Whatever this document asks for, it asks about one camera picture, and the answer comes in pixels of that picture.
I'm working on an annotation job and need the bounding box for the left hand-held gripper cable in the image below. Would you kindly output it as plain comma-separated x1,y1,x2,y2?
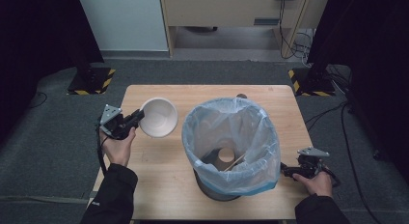
95,125,109,176

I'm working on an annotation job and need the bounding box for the black cable bundle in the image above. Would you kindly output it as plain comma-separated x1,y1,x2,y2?
277,0,315,67

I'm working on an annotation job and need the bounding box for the right hand-held gripper cable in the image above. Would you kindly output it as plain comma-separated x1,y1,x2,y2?
322,166,341,188

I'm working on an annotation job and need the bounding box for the wooden chopstick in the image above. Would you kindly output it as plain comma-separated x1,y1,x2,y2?
223,154,247,173

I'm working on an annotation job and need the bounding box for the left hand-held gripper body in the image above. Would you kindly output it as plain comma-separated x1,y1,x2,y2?
97,103,138,141

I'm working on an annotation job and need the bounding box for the thin black floor cable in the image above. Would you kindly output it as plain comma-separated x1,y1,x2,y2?
28,91,49,110

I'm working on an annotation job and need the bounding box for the striped black stand base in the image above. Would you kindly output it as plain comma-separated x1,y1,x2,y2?
66,66,117,97
286,67,338,98

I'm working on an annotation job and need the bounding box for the white disposable bowl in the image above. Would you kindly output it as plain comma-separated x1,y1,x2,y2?
138,97,179,139

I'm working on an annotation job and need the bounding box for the person's left hand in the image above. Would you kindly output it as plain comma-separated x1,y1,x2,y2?
98,126,138,168

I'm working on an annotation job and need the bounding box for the long black floor cable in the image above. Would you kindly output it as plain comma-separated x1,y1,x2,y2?
303,100,375,224

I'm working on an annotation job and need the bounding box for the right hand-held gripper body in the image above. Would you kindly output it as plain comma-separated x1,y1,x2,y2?
296,147,331,180

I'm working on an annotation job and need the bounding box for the person's right hand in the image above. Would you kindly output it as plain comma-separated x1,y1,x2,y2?
291,169,334,198

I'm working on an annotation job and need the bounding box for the hand-held gripper cable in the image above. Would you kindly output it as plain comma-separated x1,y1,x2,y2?
95,125,109,176
322,166,341,188

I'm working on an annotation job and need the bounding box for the black curtain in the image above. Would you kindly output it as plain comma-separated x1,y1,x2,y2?
306,0,409,183
0,0,106,145

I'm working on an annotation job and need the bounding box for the light wooden desk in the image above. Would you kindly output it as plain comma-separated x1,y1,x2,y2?
158,0,333,60

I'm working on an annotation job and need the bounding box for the dark round trash bin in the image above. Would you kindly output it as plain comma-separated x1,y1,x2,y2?
193,148,248,203

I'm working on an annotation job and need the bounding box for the brown paper cup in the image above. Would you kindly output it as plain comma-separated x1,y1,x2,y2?
215,147,238,171

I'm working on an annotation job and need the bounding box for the trash bin with plastic bag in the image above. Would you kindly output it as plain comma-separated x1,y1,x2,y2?
180,96,283,197

